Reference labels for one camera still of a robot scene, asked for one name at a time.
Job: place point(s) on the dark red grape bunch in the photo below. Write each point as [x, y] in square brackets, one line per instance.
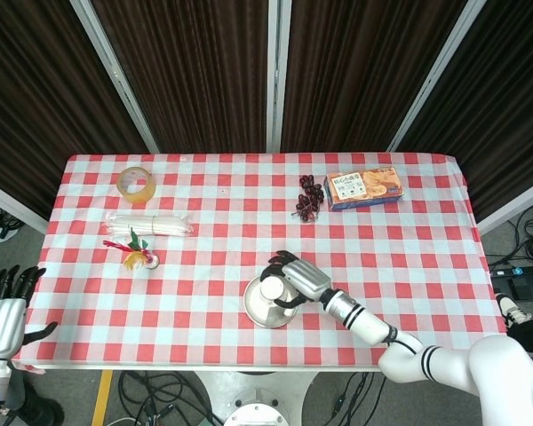
[306, 199]

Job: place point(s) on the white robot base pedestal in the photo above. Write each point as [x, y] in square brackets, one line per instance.
[257, 392]

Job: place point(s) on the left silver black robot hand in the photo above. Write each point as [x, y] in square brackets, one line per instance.
[2, 324]

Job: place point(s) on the orange blue cookie box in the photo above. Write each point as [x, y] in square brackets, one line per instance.
[364, 188]

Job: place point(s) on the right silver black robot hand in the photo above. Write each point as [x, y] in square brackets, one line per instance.
[308, 279]

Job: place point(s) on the colourful feather shuttlecock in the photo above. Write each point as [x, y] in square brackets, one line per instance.
[133, 259]

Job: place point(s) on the dark brown pleated curtain panel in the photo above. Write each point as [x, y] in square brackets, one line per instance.
[35, 89]
[506, 111]
[351, 66]
[195, 66]

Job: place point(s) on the bagged white straw bundle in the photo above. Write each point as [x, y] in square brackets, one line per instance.
[160, 225]

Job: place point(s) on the white partition frame post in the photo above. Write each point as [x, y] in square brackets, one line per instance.
[115, 75]
[435, 75]
[277, 75]

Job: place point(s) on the red white checkered tablecloth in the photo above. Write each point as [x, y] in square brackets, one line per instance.
[204, 266]

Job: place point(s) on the black trouser leg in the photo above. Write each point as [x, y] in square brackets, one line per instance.
[530, 333]

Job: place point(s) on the white partition frame rail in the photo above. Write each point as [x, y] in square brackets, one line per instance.
[515, 206]
[13, 206]

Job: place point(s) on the round steel plate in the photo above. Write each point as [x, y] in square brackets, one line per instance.
[262, 317]

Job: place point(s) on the clear packing tape roll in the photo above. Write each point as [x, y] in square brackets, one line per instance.
[137, 195]

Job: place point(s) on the white paper cup blue print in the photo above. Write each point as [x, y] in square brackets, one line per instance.
[272, 290]

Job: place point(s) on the white black sneaker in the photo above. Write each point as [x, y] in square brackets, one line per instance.
[511, 308]

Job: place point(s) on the black power strip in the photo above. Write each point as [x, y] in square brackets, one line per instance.
[519, 270]

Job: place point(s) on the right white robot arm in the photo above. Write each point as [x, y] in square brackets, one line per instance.
[368, 326]

